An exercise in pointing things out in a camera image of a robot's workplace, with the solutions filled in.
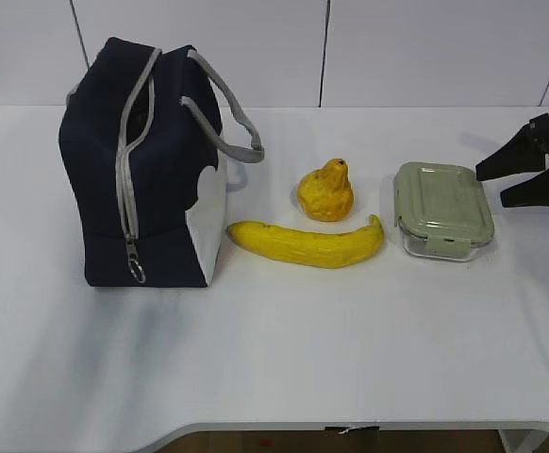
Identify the navy blue lunch bag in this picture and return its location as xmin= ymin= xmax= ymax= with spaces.
xmin=58 ymin=37 xmax=264 ymax=288

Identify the yellow banana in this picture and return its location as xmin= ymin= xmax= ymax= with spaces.
xmin=226 ymin=214 xmax=385 ymax=269

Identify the black tape on table edge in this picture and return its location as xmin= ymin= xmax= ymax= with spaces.
xmin=324 ymin=426 xmax=380 ymax=435

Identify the yellow pear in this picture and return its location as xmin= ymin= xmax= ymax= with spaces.
xmin=296 ymin=158 xmax=355 ymax=222

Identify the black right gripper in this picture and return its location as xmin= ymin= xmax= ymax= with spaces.
xmin=475 ymin=113 xmax=549 ymax=208

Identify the glass container green lid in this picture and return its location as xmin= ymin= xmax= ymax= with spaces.
xmin=393 ymin=162 xmax=494 ymax=261

